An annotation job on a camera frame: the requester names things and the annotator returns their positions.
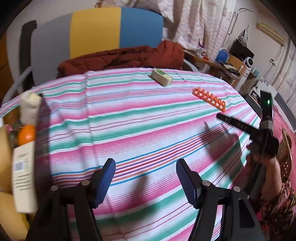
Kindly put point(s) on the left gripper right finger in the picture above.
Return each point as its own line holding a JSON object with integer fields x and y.
{"x": 239, "y": 221}

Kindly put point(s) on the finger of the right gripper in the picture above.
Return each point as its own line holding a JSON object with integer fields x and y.
{"x": 224, "y": 118}

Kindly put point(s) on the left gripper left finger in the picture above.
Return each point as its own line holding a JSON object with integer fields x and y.
{"x": 51, "y": 221}

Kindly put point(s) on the orange plastic rack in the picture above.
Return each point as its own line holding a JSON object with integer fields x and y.
{"x": 210, "y": 98}

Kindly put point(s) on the cream tall carton box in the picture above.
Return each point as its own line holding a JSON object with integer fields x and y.
{"x": 23, "y": 180}

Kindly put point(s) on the green yellow medicine box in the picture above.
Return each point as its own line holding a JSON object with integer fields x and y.
{"x": 161, "y": 77}

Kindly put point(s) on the orange mandarin fruit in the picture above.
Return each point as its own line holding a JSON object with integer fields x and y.
{"x": 26, "y": 134}

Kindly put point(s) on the cream sock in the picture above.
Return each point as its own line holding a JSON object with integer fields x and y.
{"x": 29, "y": 107}

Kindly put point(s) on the floral sleeve forearm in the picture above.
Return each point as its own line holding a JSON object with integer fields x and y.
{"x": 278, "y": 214}

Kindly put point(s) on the person right hand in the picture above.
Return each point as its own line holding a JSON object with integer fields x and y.
{"x": 273, "y": 183}

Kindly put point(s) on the gold tin tray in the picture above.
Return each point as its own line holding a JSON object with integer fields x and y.
{"x": 12, "y": 133}

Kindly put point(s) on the wooden side desk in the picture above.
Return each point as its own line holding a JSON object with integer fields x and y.
{"x": 216, "y": 69}

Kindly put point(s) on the blue kettle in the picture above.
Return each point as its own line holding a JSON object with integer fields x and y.
{"x": 222, "y": 56}

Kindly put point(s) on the white mug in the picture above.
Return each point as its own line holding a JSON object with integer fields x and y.
{"x": 201, "y": 51}

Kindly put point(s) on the dark red puffer jacket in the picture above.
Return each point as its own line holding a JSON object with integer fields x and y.
{"x": 167, "y": 54}

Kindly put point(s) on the pink curtain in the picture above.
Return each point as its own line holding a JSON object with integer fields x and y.
{"x": 188, "y": 22}

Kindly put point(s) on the striped pink tablecloth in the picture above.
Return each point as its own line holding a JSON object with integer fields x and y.
{"x": 125, "y": 115}

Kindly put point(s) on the wooden wardrobe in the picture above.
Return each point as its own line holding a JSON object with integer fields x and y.
{"x": 6, "y": 79}

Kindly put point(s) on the grey yellow blue chair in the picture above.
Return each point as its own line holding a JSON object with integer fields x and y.
{"x": 45, "y": 46}

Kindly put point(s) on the wall air conditioner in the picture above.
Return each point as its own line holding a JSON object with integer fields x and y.
{"x": 272, "y": 33}

